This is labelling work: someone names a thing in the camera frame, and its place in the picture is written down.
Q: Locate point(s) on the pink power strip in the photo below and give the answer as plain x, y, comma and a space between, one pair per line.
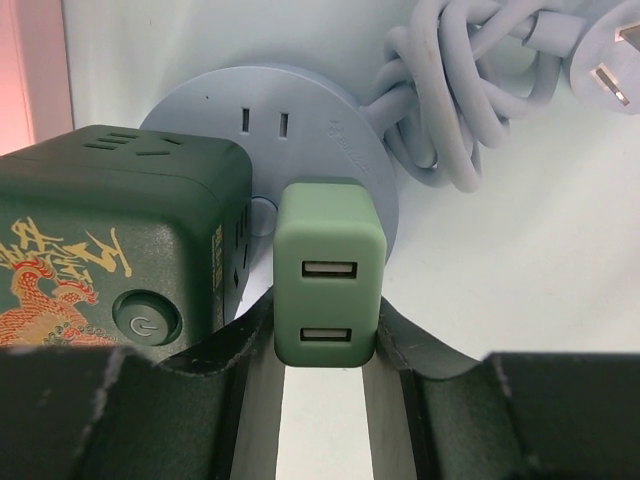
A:
35, 89

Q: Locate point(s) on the light green USB charger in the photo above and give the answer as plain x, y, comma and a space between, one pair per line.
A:
329, 254

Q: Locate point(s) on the dark green cube socket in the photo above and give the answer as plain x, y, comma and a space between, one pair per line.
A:
114, 235

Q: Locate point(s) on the light blue round socket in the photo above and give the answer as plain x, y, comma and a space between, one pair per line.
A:
294, 125

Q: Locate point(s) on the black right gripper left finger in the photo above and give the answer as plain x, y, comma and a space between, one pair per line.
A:
111, 413

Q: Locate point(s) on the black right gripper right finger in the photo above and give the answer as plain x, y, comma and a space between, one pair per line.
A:
436, 413

